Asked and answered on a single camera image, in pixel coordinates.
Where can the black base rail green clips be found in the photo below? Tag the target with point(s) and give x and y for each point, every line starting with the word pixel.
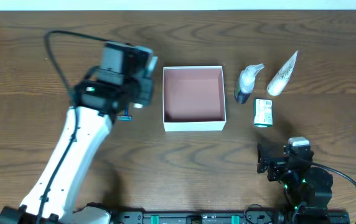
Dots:
pixel 252 215

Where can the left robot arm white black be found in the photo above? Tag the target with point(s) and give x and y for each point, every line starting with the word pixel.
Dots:
pixel 123 77

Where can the clear pump bottle dark liquid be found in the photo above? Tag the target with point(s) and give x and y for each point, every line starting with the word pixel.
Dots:
pixel 246 82

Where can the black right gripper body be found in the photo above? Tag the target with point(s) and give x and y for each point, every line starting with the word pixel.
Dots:
pixel 271 163

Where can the white box with pink interior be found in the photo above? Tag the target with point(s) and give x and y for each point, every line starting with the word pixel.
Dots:
pixel 193 99

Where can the white patterned squeeze tube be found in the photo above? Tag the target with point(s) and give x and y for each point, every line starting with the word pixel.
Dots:
pixel 281 79

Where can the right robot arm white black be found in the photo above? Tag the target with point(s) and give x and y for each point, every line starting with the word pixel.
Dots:
pixel 304 186

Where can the blue disposable razor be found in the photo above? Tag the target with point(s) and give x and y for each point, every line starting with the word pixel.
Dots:
pixel 125 117

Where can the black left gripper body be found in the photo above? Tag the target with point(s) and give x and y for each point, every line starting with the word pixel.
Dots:
pixel 147 90

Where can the small green white carton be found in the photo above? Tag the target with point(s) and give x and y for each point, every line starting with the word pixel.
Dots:
pixel 263 115

